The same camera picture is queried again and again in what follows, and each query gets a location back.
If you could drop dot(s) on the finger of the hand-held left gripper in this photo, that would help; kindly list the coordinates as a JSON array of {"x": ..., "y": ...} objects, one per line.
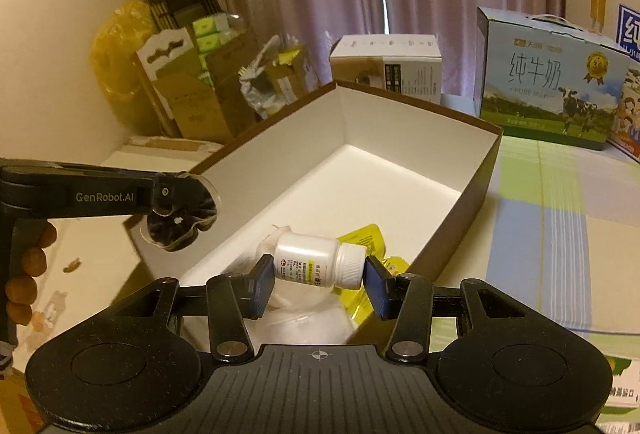
[{"x": 172, "y": 194}]

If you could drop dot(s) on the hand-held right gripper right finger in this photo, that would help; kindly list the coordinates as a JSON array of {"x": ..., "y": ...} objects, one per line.
[{"x": 377, "y": 286}]

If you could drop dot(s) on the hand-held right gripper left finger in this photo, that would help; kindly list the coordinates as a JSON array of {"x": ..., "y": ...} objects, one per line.
[{"x": 262, "y": 286}]

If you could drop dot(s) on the yellow pouch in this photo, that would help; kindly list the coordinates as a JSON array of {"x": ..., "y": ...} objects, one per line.
[{"x": 367, "y": 241}]

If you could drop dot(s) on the white pill bottle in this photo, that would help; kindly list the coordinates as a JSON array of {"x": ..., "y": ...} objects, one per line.
[{"x": 312, "y": 261}]

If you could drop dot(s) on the white cloth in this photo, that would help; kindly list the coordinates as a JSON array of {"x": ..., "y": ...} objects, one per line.
[{"x": 305, "y": 324}]

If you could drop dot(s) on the brown storage box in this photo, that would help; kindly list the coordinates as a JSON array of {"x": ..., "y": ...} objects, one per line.
[{"x": 390, "y": 149}]

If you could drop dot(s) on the green and white box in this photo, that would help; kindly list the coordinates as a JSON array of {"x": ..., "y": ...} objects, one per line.
[{"x": 622, "y": 384}]

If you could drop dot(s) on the person's left hand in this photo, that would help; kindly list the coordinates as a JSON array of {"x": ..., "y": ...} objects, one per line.
[{"x": 32, "y": 261}]

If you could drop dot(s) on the flat cardboard carton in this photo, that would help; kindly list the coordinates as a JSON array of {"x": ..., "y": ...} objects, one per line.
[{"x": 150, "y": 149}]

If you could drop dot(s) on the cardboard box with hang tab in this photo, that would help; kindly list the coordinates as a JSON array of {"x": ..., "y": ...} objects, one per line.
[{"x": 175, "y": 84}]

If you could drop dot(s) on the crumpled foil bag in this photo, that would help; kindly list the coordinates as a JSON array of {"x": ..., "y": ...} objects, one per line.
[{"x": 255, "y": 89}]

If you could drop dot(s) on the yellow plastic bag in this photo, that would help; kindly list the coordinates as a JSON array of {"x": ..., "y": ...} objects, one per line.
[{"x": 117, "y": 54}]

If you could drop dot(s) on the checked tablecloth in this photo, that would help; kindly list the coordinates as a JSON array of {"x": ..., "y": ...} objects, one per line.
[{"x": 560, "y": 239}]

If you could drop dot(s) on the white appliance box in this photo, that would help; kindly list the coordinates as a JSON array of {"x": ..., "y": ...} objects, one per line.
[{"x": 385, "y": 64}]

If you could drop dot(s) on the light blue milk carton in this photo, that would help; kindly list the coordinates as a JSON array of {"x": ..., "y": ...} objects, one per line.
[{"x": 545, "y": 79}]

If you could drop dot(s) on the dark blue milk carton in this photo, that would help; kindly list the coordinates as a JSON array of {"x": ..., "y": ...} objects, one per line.
[{"x": 627, "y": 114}]

